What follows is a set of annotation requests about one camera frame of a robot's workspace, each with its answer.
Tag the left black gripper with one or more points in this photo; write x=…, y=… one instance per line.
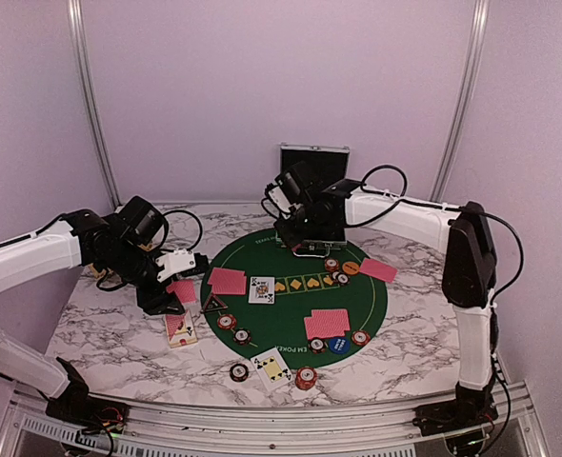
x=153, y=302

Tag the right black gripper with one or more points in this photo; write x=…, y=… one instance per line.
x=288, y=236

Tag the red playing card deck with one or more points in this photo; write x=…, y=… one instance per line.
x=183, y=290

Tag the red card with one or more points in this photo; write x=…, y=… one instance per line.
x=320, y=333
x=329, y=319
x=236, y=286
x=225, y=277
x=378, y=270

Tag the triangular black red dealer button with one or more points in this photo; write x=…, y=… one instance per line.
x=213, y=304

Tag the orange big blind button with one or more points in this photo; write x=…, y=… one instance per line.
x=351, y=268

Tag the black 100 chips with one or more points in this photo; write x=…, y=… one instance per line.
x=317, y=345
x=341, y=278
x=242, y=337

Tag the king of clubs card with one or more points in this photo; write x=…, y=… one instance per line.
x=261, y=290

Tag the black red 100 chip stack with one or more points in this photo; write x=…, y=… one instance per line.
x=239, y=372

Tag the four of clubs card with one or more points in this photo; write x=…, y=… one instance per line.
x=272, y=369

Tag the blue small blind button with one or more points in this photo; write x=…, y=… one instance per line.
x=339, y=345

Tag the red yellow 5 chip stack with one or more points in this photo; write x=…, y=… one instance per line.
x=306, y=378

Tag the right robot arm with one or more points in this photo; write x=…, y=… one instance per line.
x=463, y=235

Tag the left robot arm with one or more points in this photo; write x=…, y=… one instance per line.
x=69, y=241

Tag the aluminium poker chip case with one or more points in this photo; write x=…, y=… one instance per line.
x=330, y=164

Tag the playing card box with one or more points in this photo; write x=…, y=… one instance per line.
x=180, y=330

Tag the woven bamboo basket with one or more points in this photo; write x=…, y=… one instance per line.
x=100, y=273

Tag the round green poker mat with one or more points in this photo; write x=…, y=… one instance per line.
x=307, y=287

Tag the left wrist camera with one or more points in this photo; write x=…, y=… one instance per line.
x=174, y=262

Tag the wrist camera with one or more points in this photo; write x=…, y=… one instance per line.
x=174, y=262
x=277, y=197

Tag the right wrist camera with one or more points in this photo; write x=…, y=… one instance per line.
x=277, y=197

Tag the right aluminium frame post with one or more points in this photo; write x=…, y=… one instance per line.
x=480, y=19

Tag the aluminium frame post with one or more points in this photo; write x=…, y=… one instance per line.
x=80, y=45
x=480, y=19

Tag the front aluminium rail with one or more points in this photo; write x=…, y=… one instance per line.
x=377, y=429

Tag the left aluminium frame post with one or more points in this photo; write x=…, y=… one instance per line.
x=80, y=45

